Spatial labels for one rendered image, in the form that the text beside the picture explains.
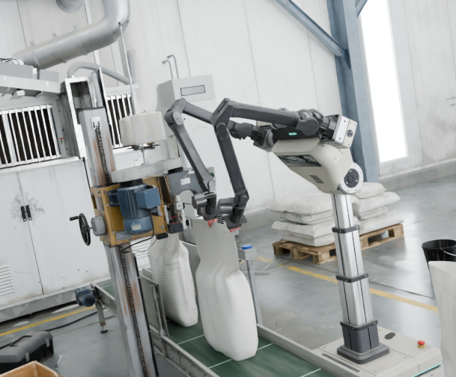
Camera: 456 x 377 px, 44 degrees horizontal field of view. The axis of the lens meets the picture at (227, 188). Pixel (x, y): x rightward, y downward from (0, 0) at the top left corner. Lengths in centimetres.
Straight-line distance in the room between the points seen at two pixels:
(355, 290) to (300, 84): 583
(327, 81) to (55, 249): 493
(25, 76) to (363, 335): 376
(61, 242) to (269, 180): 348
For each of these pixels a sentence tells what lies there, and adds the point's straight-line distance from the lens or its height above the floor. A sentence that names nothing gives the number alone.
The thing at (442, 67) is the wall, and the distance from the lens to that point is 1049.
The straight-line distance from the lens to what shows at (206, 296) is 300.
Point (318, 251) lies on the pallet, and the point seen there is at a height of 14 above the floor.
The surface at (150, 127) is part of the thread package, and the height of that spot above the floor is 161.
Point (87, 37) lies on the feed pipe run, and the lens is 552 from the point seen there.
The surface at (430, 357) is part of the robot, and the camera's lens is 312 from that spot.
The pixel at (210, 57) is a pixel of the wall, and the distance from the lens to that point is 781.
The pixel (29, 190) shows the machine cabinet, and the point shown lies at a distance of 568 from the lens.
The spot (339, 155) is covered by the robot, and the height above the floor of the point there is 133.
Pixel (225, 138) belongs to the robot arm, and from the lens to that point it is 230.
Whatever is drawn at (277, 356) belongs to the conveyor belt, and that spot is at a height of 38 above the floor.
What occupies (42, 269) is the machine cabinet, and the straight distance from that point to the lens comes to 577.
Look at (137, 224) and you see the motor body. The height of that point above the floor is 114.
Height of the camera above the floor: 159
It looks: 7 degrees down
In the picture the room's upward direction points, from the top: 10 degrees counter-clockwise
